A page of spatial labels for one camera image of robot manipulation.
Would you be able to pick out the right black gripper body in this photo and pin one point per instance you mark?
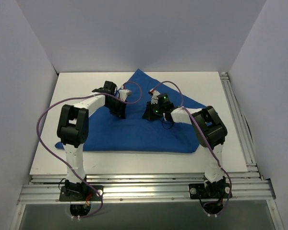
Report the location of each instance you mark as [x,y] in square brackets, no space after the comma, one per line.
[150,114]

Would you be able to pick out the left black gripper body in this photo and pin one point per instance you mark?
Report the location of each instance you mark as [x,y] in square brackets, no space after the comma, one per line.
[118,110]

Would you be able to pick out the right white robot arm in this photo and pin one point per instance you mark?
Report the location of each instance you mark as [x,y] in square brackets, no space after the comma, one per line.
[208,126]

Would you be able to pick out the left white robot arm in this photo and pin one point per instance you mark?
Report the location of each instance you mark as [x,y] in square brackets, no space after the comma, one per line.
[73,128]

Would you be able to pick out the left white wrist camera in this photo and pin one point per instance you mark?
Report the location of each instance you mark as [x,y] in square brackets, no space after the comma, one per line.
[123,94]

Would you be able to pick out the aluminium side rail frame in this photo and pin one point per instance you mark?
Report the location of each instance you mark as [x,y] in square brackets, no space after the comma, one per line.
[241,127]

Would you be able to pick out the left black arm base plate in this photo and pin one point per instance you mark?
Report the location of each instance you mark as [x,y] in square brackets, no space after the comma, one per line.
[86,194]

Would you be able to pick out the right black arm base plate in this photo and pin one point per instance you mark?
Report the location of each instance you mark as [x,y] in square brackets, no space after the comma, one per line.
[209,191]

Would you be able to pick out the aluminium front rail frame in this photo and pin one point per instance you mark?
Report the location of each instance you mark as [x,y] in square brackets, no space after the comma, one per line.
[146,188]

